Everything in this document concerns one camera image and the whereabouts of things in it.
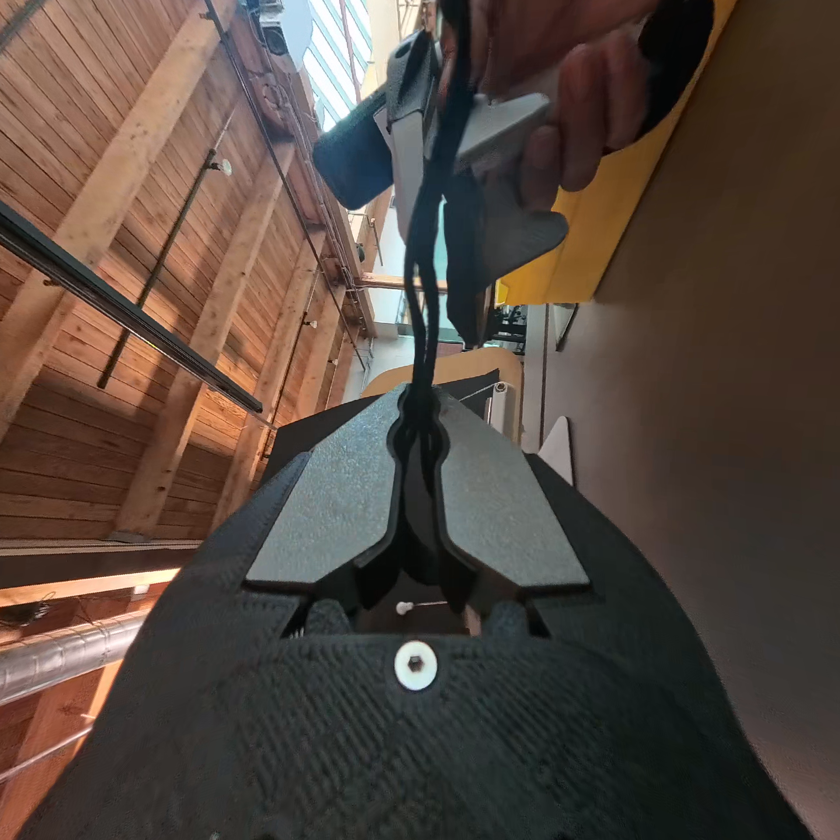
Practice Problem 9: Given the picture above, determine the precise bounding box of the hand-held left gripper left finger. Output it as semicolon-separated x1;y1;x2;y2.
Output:
243;382;413;608

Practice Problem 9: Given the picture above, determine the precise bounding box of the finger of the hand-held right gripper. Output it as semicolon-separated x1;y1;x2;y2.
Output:
373;108;433;246
445;92;570;349

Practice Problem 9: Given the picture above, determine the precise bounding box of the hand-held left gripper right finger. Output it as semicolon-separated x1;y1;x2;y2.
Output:
428;386;593;608

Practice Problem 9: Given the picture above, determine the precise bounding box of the black cord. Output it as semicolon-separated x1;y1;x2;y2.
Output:
392;0;476;588

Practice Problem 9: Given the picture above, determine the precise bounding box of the yellow plastic bin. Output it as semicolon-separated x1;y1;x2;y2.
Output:
495;0;744;307

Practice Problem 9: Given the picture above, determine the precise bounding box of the person's right hand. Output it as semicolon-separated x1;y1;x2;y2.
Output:
467;0;664;212

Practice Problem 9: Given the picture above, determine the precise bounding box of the black wooden book stand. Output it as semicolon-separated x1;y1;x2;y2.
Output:
259;346;577;488

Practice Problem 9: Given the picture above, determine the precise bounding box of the black office chair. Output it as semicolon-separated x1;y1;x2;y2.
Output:
491;304;530;347

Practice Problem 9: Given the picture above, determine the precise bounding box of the black ceiling pipe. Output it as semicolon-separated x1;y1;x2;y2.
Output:
97;150;219;389

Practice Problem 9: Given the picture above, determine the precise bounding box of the black ceiling rail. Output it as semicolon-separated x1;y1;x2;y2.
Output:
0;202;265;413

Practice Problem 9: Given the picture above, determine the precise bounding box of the silver duct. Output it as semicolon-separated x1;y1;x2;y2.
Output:
0;613;151;706

